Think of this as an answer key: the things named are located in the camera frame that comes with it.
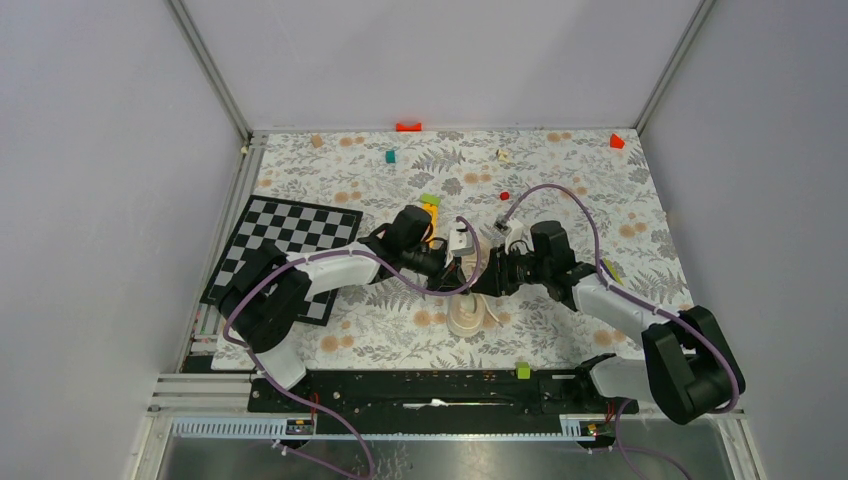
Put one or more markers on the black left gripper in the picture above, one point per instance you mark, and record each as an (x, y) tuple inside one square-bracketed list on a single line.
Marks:
[(448, 277)]

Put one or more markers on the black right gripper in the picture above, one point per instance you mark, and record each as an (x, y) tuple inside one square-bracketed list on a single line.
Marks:
[(496, 280)]

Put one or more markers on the beige sneaker with laces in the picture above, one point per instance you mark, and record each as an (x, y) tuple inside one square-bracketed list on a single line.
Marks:
[(468, 314)]

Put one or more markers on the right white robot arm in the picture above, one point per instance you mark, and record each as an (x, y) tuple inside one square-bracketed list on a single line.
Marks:
[(687, 368)]

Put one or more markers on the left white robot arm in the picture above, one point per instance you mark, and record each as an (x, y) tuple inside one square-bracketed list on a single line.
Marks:
[(264, 299)]

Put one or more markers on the floral patterned table mat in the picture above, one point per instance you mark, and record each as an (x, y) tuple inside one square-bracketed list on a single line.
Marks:
[(604, 198)]

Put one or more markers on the black white checkerboard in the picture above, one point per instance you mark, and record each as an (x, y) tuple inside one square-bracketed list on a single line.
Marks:
[(292, 226)]

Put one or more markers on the lime green cube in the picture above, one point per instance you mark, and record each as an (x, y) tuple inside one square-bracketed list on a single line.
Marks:
[(523, 370)]

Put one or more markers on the orange arch block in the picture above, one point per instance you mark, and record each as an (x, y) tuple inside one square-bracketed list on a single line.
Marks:
[(408, 127)]

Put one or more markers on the red wedge block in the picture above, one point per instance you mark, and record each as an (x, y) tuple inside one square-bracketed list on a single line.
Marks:
[(616, 142)]

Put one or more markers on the yellow triangular toy frame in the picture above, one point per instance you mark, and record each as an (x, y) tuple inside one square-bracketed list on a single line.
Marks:
[(433, 211)]

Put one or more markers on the green block on frame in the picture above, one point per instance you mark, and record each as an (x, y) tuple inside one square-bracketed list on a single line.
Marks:
[(430, 199)]

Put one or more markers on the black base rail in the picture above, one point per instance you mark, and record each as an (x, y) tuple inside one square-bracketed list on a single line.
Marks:
[(389, 396)]

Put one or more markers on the white slotted cable duct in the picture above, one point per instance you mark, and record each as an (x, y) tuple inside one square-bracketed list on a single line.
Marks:
[(557, 427)]

